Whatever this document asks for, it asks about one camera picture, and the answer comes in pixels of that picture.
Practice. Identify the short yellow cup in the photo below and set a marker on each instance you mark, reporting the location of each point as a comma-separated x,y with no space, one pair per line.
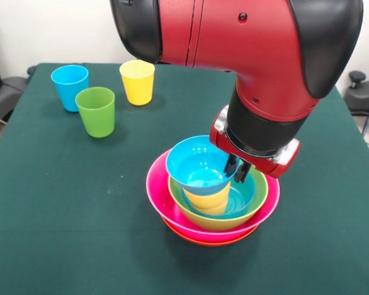
207,199
213,211

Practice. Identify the large green bowl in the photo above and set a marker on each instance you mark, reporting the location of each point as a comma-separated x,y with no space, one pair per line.
209,224

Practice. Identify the dark green table cloth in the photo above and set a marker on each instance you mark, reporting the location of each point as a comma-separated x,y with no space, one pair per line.
80,239

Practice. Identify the dark blue bowl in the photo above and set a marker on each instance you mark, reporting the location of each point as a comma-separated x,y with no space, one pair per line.
243,196

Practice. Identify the tall yellow cup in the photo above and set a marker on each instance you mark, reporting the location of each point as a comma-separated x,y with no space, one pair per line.
137,89

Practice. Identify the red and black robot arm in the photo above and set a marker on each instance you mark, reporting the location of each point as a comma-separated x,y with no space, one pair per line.
233,46

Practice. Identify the orange bowl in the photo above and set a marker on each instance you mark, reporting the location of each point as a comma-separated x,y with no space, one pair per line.
209,242

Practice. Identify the blue cup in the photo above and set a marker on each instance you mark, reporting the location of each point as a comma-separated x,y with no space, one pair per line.
67,89

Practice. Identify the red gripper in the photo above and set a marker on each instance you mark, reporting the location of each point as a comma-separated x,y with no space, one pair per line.
264,169

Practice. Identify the large pink bowl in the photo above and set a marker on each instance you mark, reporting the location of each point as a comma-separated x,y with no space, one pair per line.
157,190

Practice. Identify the green cup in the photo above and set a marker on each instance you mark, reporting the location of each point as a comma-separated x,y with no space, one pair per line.
96,116

